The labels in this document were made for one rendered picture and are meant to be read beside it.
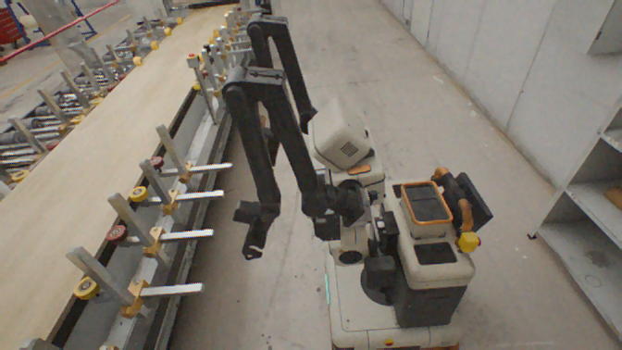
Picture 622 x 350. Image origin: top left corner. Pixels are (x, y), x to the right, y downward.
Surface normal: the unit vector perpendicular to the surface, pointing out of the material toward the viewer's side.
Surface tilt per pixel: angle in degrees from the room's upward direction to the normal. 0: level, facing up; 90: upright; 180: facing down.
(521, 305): 0
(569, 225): 0
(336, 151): 90
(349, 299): 0
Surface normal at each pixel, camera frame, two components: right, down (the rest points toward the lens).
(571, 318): -0.11, -0.73
